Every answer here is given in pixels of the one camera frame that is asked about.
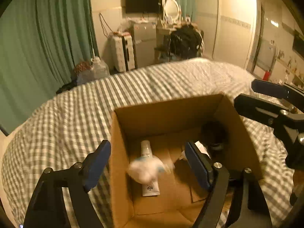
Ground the clear water jug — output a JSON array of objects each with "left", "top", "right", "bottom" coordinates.
[{"left": 77, "top": 56, "right": 110, "bottom": 86}]

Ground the silver mini fridge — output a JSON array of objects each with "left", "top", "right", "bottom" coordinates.
[{"left": 130, "top": 22, "right": 156, "bottom": 68}]

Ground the brown cardboard box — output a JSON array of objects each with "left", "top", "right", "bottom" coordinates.
[{"left": 109, "top": 94, "right": 263, "bottom": 227}]

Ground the dressing table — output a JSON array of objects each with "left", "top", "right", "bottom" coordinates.
[{"left": 156, "top": 22, "right": 198, "bottom": 53}]

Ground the black round container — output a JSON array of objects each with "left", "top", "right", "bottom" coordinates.
[{"left": 200, "top": 121, "right": 228, "bottom": 151}]

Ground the white sliding wardrobe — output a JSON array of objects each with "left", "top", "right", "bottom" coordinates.
[{"left": 195, "top": 0, "right": 257, "bottom": 69}]

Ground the green window curtain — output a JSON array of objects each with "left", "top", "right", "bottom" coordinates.
[{"left": 1, "top": 0, "right": 98, "bottom": 133}]

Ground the red fire extinguisher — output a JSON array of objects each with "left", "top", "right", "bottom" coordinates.
[{"left": 263, "top": 70, "right": 271, "bottom": 81}]

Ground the brown patterned bag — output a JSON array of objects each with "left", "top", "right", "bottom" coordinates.
[{"left": 74, "top": 61, "right": 92, "bottom": 75}]

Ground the black wall television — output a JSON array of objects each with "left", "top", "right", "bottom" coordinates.
[{"left": 125, "top": 0, "right": 163, "bottom": 14}]

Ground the checkered bed quilt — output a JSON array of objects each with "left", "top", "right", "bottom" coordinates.
[{"left": 1, "top": 58, "right": 294, "bottom": 227}]

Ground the white cream tube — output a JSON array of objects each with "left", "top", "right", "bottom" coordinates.
[{"left": 141, "top": 140, "right": 160, "bottom": 197}]

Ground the white hard suitcase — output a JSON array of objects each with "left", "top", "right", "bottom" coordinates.
[{"left": 110, "top": 33, "right": 135, "bottom": 73}]

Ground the white vanity mirror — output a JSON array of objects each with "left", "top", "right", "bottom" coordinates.
[{"left": 163, "top": 0, "right": 181, "bottom": 22}]

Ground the black clothes pile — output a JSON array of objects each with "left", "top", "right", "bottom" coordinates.
[{"left": 169, "top": 24, "right": 204, "bottom": 60}]

